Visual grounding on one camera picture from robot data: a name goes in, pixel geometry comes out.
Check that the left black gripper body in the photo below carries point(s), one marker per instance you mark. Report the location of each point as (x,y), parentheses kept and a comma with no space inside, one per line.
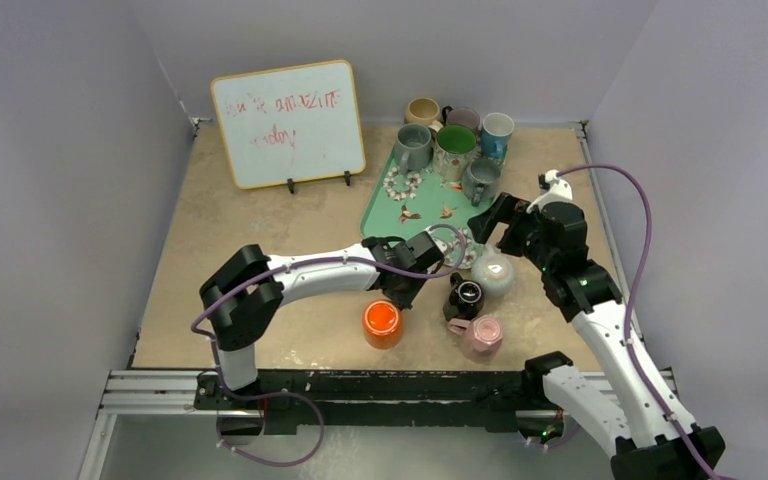
(404,294)

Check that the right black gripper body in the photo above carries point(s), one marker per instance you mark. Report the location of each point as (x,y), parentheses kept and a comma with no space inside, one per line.
(502,216)

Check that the grey-blue upside-down mug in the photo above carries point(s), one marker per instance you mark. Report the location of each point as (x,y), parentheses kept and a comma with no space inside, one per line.
(480,181)

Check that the black mug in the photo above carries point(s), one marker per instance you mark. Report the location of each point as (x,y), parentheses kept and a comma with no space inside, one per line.
(465,300)

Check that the orange mug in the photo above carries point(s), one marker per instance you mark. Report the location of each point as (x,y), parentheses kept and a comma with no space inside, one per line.
(382,322)

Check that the blue teal mug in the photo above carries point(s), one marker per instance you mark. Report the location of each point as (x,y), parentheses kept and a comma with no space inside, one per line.
(497,129)

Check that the cream white mug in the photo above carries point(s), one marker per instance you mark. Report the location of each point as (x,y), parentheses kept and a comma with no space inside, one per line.
(455,148)

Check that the mauve purple mug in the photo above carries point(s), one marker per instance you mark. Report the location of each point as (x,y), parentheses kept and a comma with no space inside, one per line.
(462,116)

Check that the pink faceted mug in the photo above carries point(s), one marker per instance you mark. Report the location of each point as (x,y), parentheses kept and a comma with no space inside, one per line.
(479,339)

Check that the grey mug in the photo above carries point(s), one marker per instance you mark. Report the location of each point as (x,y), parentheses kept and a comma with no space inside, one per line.
(413,148)

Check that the beige brown mug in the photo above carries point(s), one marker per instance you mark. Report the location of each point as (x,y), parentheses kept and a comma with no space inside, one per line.
(423,110)

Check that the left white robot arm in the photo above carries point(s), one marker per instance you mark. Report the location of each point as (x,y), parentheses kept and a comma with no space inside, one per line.
(241,298)

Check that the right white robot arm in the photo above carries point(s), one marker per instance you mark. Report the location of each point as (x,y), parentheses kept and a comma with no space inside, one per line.
(616,358)

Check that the white speckled mug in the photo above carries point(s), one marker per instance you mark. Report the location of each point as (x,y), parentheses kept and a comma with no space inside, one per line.
(494,272)

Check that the green floral tray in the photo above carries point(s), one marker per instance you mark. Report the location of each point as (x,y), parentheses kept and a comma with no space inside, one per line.
(404,204)

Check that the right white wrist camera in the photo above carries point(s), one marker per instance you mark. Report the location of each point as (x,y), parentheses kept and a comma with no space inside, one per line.
(553,188)

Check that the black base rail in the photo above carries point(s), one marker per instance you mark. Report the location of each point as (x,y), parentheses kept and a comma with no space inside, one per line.
(283,400)

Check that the white whiteboard yellow frame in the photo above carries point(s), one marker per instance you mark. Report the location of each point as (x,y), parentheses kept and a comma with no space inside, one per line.
(290,125)

